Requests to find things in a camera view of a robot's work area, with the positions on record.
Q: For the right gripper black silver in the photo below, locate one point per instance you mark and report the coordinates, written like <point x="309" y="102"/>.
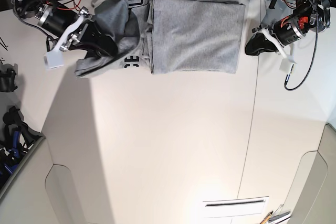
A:
<point x="88" y="37"/>

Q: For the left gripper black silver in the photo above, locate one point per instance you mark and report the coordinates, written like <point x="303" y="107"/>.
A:
<point x="286" y="31"/>

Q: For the grey T-shirt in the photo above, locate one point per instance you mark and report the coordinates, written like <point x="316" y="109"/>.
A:
<point x="168" y="35"/>

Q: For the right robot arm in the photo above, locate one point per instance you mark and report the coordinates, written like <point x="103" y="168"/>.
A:
<point x="26" y="9"/>

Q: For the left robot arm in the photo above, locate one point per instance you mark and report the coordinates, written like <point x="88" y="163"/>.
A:
<point x="318" y="12"/>

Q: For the black thin sticks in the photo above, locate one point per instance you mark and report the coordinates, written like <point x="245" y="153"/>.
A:
<point x="2" y="43"/>

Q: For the black cup holder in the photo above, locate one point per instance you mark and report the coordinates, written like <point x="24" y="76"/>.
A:
<point x="8" y="75"/>

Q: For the black and blue tool pile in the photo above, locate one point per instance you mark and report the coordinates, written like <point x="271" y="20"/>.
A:
<point x="18" y="139"/>

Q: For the pens at bottom edge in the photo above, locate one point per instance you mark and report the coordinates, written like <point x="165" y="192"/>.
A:
<point x="276" y="216"/>

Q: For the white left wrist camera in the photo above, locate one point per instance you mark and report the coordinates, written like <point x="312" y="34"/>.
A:
<point x="288" y="63"/>

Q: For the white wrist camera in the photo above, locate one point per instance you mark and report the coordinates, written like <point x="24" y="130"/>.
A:
<point x="288" y="63"/>
<point x="54" y="59"/>

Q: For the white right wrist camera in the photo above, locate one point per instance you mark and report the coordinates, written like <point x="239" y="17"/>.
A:
<point x="54" y="59"/>

